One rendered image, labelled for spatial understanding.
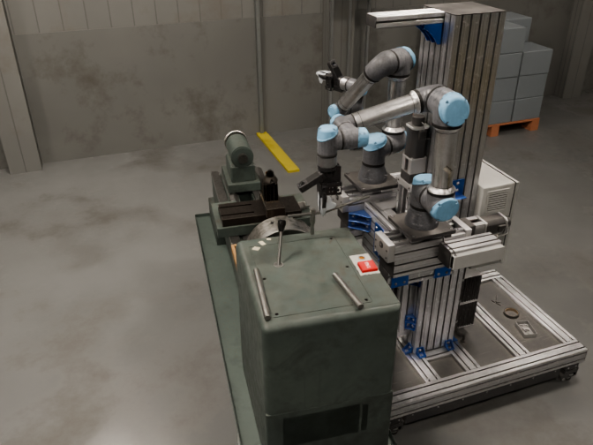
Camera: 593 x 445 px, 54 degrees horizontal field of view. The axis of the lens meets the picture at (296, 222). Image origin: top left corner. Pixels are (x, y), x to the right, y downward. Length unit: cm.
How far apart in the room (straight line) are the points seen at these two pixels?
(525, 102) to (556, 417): 439
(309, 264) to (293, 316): 31
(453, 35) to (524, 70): 451
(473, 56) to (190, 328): 240
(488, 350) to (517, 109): 414
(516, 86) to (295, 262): 522
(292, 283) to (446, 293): 131
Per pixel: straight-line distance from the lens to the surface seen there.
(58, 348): 400
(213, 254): 360
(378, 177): 300
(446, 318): 334
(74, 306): 431
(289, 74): 677
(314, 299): 201
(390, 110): 235
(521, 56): 697
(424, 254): 271
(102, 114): 649
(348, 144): 218
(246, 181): 360
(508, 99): 707
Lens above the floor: 247
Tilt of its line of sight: 30 degrees down
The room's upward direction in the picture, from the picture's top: straight up
